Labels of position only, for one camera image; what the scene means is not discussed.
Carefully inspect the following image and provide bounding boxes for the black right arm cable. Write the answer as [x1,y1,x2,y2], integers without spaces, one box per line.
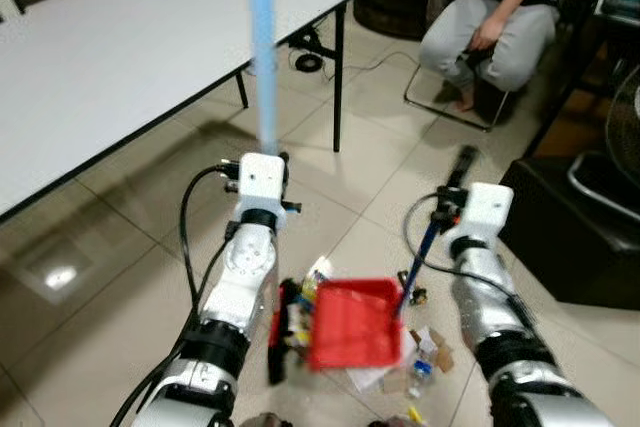
[403,197,521,298]

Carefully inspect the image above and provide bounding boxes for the brown cardboard scrap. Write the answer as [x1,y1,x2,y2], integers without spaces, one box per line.
[405,327,456,373]

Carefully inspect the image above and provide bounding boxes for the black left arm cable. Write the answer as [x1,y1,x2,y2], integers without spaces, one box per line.
[110,165,241,427]

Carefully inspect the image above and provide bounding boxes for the clear plastic bottle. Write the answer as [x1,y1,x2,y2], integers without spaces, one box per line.
[408,357,436,398]

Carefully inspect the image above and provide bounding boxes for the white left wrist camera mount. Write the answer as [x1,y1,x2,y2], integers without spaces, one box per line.
[237,152,289,233]

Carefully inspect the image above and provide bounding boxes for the small dark trash piece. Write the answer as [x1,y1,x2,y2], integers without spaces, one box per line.
[400,272,429,308]

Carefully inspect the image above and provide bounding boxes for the dark floor fan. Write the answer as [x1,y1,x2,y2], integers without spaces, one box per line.
[570,67,640,223]

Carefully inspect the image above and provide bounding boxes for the seated person in grey trousers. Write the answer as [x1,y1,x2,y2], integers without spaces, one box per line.
[418,0,561,113]

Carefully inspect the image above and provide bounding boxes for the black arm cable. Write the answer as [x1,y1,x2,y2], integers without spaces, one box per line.
[403,197,521,298]
[110,165,241,427]

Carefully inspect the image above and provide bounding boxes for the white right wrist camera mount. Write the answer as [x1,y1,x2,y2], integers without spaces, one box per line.
[452,182,515,260]

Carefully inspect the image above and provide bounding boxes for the red dustpan with blue handle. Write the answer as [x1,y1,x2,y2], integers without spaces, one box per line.
[307,145,479,372]

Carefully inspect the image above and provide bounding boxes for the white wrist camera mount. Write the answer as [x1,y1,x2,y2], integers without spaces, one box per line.
[452,182,515,260]
[237,152,289,233]

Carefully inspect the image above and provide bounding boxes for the white folding table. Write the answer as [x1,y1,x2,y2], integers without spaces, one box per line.
[0,0,368,226]

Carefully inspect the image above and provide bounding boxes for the yellow snack wrapper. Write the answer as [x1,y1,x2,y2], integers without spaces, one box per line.
[300,257,331,308]

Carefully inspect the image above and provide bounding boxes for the large black box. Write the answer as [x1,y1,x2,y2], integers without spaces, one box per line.
[498,155,640,310]

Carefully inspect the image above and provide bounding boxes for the light blue handled broom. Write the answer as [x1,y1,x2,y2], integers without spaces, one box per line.
[243,0,306,386]

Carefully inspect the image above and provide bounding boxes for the white paper sheet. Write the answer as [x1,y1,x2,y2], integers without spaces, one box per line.
[345,347,421,393]

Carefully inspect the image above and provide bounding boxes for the coiled black floor cable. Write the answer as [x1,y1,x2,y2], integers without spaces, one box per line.
[290,32,336,73]

